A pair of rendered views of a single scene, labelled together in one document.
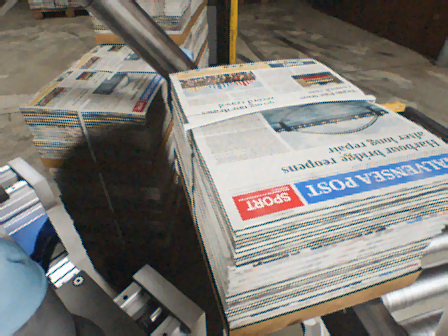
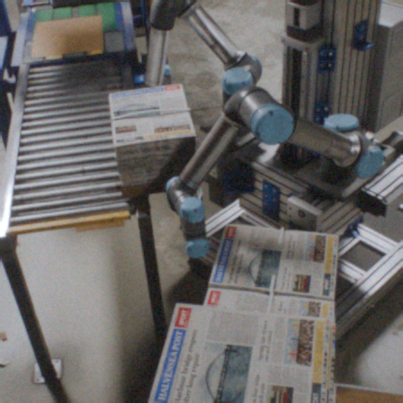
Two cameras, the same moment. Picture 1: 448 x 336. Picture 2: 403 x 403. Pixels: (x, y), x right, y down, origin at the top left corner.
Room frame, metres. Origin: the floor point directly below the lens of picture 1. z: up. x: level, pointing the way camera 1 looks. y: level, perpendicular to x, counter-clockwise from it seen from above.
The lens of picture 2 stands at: (2.33, 0.40, 2.23)
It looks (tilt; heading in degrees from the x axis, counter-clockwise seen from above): 39 degrees down; 190
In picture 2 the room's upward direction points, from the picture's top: 4 degrees counter-clockwise
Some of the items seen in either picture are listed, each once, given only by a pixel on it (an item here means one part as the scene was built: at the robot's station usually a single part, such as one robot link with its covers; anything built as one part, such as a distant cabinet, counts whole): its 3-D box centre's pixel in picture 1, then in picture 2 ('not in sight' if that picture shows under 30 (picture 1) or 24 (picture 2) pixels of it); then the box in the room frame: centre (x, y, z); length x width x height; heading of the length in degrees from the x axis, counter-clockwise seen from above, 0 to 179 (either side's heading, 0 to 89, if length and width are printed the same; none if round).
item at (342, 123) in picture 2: not in sight; (341, 135); (0.42, 0.59, 0.98); 0.13 x 0.12 x 0.14; 28
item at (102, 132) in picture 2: not in sight; (74, 138); (0.17, -0.49, 0.77); 0.47 x 0.05 x 0.05; 106
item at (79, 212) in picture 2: not in sight; (74, 216); (0.67, -0.35, 0.77); 0.47 x 0.05 x 0.05; 106
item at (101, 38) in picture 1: (147, 29); not in sight; (1.45, 0.34, 0.86); 0.38 x 0.29 x 0.04; 86
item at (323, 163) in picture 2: not in sight; (337, 161); (0.41, 0.59, 0.87); 0.15 x 0.15 x 0.10
